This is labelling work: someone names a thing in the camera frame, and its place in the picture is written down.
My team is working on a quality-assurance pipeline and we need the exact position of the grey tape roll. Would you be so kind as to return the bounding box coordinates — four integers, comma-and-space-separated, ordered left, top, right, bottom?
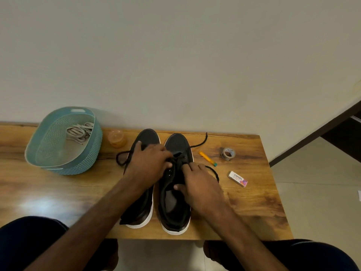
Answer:
221, 147, 236, 161

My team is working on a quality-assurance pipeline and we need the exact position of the small orange plastic jar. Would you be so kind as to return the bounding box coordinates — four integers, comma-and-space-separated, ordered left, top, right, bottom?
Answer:
107, 130, 127, 149

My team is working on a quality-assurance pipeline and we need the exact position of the person's right leg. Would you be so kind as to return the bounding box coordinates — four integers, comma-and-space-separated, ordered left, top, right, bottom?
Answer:
203, 239, 360, 271

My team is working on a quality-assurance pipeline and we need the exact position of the black sneaker with white sole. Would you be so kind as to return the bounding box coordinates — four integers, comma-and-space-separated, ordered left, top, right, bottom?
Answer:
119, 129, 161, 229
156, 133, 195, 235

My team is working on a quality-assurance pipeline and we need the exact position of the orange marker with teal cap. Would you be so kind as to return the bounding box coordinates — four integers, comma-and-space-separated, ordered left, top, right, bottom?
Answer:
199, 151, 218, 167

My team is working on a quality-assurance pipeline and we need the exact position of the dark wooden door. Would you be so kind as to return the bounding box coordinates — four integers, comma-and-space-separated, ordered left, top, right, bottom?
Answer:
269, 101, 361, 167

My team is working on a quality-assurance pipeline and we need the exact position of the person's right forearm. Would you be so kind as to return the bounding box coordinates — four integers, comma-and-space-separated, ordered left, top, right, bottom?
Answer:
197, 206, 289, 271

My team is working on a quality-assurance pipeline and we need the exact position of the person's left hand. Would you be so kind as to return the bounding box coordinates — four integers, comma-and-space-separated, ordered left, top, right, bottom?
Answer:
124, 141, 174, 192

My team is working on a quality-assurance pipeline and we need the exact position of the person's left leg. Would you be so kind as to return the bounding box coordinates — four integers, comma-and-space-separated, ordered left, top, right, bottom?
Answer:
0, 216, 119, 271

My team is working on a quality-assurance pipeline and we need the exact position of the person's right hand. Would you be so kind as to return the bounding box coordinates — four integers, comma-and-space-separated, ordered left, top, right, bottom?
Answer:
174, 163, 233, 220

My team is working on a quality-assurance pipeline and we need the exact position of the person's left forearm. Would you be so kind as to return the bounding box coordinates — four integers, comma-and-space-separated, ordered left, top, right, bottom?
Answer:
24, 176, 151, 271

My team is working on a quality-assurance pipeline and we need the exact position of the person's leg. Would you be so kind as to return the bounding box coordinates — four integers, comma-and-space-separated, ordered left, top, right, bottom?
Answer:
0, 216, 119, 271
203, 239, 360, 271

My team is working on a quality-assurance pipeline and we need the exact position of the white eraser with colourful sleeve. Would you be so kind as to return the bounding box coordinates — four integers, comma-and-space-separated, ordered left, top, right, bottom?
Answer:
228, 171, 248, 188

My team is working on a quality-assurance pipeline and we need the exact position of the black shoelace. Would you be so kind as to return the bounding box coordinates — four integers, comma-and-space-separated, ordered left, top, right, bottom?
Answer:
116, 141, 141, 167
169, 132, 220, 184

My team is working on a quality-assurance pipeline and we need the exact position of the grey shoelace bundle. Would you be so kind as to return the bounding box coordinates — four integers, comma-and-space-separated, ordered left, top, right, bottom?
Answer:
66, 122, 94, 145

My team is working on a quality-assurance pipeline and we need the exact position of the teal plastic woven basket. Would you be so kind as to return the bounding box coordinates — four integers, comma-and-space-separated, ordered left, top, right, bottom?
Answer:
24, 107, 103, 176

